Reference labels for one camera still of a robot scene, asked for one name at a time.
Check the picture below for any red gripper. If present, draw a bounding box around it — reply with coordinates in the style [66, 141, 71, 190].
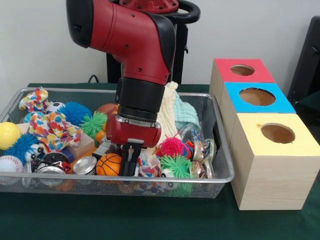
[105, 114, 162, 177]

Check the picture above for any cream knitted cloth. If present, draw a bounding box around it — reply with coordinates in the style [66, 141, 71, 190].
[141, 81, 180, 152]

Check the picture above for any wooden box with three holes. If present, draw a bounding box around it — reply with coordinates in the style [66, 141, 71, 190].
[209, 58, 320, 211]

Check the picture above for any orange toy basketball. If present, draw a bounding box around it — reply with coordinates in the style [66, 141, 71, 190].
[95, 152, 123, 176]

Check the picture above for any green spiky rubber ball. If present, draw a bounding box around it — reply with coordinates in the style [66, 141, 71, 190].
[159, 154, 193, 178]

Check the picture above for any light blue waffle cloth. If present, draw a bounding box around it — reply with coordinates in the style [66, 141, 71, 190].
[172, 96, 201, 131]

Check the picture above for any blue spiky rubber ball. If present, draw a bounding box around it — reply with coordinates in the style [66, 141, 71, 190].
[57, 101, 93, 126]

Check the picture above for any white toy baseball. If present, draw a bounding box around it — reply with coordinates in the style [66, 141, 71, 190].
[0, 155, 25, 173]

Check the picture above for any yellow plastic ball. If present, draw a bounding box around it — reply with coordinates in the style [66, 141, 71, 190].
[0, 122, 23, 151]

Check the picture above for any dark green side table cloth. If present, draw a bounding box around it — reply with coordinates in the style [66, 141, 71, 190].
[298, 96, 320, 118]

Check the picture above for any black upright panel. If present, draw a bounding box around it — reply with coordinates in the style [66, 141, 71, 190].
[286, 16, 320, 101]

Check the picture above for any wire mesh bin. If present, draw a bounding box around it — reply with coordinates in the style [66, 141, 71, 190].
[0, 87, 236, 199]

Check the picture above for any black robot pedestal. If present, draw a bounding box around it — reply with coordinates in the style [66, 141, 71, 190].
[106, 0, 201, 85]

